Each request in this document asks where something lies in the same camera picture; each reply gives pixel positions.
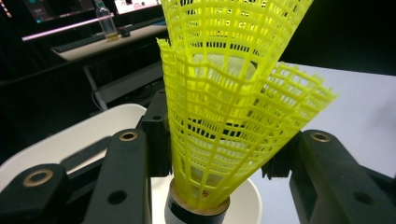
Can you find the bright computer monitor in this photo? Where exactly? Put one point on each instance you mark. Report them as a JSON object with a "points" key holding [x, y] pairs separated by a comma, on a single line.
{"points": [[137, 4]]}

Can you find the white table cover board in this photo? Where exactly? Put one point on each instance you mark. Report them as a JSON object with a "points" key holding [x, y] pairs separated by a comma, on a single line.
{"points": [[358, 124]]}

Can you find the clear plastic bottle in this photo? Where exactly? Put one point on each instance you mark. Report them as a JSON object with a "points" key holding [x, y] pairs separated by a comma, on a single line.
{"points": [[107, 25]]}

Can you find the dark computer monitor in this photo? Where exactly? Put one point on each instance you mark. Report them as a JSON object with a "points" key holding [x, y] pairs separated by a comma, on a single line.
{"points": [[56, 7]]}

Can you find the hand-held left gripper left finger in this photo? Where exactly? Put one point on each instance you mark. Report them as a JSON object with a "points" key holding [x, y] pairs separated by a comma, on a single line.
{"points": [[157, 140]]}

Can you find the pink light bar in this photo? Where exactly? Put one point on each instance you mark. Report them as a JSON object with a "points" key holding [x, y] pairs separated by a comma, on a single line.
{"points": [[62, 28]]}

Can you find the yellow plastic shuttlecock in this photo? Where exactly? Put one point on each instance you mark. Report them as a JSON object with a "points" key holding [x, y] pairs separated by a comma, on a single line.
{"points": [[183, 18], [186, 214]]}

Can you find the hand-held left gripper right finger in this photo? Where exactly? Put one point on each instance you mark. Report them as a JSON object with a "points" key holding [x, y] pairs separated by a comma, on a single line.
{"points": [[280, 165]]}

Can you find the black keyboard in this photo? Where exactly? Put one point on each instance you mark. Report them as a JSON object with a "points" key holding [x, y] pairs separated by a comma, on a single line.
{"points": [[77, 43]]}

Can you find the grey metal frame desk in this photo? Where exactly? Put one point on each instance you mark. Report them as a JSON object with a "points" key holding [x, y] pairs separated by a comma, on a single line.
{"points": [[130, 40]]}

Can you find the white plastic storage bin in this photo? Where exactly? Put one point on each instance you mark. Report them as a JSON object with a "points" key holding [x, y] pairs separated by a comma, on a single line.
{"points": [[62, 146]]}

